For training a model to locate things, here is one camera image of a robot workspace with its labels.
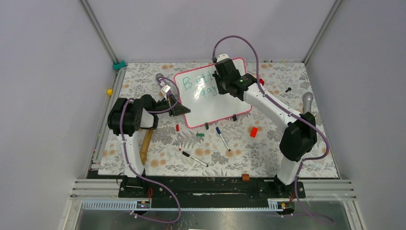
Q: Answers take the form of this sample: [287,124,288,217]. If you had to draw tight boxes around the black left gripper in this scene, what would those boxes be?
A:
[152,94,191,117]

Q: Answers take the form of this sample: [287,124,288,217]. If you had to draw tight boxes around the pink framed whiteboard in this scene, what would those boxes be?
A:
[174,64,252,128]

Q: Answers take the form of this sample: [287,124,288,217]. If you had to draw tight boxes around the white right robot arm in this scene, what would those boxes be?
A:
[214,57,317,197]

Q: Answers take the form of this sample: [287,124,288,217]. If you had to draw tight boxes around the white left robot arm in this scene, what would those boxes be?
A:
[107,94,191,178]

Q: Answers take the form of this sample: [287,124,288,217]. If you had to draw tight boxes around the red capped marker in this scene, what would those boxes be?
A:
[176,124,182,150]

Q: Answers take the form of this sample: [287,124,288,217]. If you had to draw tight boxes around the purple glitter toy microphone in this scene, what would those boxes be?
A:
[156,73,177,105]

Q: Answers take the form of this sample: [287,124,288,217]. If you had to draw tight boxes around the black capped marker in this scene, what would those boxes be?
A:
[182,151,209,167]

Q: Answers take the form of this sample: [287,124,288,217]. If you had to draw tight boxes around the blue capped marker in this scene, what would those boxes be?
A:
[215,127,231,151]

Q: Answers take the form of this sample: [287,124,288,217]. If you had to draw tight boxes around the wooden pestle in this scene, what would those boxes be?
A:
[139,129,154,166]

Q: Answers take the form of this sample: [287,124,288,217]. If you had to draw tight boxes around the red orange block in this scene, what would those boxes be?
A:
[250,127,259,138]

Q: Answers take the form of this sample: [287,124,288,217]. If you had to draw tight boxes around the floral patterned mat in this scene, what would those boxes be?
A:
[98,62,339,178]

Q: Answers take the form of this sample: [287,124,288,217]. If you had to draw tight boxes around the teal corner clamp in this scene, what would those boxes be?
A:
[113,60,127,70]

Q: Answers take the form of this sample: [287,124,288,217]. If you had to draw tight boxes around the silver toy microphone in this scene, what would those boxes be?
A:
[302,92,314,114]

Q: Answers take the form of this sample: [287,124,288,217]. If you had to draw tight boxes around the brown small cube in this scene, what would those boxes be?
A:
[241,173,250,182]

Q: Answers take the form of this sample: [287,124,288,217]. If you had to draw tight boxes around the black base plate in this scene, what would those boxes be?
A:
[118,176,306,208]

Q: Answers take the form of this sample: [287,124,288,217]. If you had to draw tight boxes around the white slotted cable duct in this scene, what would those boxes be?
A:
[82,198,294,213]

